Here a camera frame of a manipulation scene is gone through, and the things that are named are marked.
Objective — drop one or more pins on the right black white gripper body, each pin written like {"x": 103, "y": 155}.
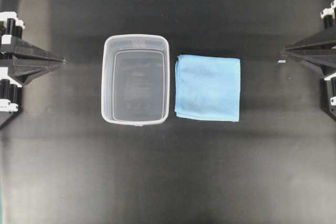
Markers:
{"x": 328, "y": 17}

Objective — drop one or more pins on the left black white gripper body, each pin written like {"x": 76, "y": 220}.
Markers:
{"x": 11, "y": 90}

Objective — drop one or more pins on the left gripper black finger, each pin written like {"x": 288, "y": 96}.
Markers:
{"x": 16, "y": 46}
{"x": 25, "y": 71}

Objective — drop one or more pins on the blue folded towel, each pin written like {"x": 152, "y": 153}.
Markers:
{"x": 207, "y": 88}

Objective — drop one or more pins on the clear plastic container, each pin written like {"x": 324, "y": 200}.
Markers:
{"x": 135, "y": 83}

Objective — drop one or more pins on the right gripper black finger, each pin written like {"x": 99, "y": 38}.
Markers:
{"x": 321, "y": 61}
{"x": 320, "y": 43}

